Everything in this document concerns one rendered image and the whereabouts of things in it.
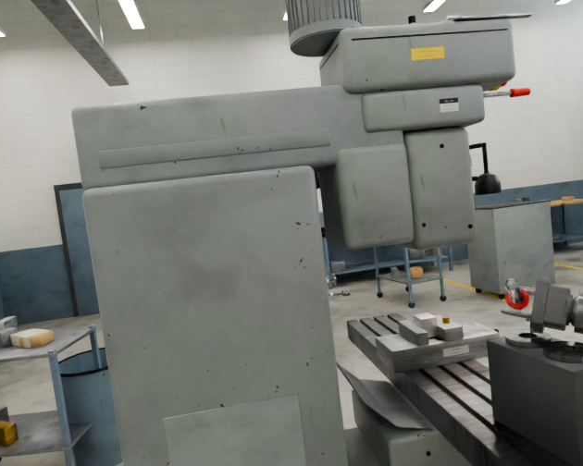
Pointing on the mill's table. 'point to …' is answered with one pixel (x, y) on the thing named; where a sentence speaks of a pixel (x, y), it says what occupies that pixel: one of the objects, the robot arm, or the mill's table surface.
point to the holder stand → (549, 393)
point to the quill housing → (440, 188)
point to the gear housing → (423, 108)
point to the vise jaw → (449, 330)
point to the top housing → (421, 56)
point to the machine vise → (431, 347)
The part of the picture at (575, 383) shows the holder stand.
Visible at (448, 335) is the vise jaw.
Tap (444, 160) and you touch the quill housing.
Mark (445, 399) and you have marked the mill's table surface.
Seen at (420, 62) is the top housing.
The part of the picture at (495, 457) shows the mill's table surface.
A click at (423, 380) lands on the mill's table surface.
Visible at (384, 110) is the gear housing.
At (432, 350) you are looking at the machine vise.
